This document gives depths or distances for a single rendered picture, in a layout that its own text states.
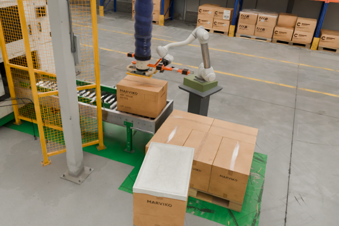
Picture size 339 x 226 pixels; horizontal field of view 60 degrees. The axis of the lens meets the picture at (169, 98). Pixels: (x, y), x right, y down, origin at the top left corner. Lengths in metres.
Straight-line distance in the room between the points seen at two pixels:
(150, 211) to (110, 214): 1.13
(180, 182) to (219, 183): 1.16
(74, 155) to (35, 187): 0.60
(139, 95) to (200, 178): 1.34
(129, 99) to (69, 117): 0.95
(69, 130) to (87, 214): 0.93
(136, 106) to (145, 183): 1.89
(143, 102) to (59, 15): 1.60
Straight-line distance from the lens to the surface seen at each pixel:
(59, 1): 3.04
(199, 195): 3.70
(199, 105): 4.53
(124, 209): 3.54
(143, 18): 3.70
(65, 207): 3.65
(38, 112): 3.85
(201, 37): 3.98
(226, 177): 3.37
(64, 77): 3.24
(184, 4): 12.55
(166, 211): 2.38
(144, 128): 3.96
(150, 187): 2.29
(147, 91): 3.87
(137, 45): 3.83
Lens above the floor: 2.60
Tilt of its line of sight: 27 degrees down
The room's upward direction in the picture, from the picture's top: 4 degrees clockwise
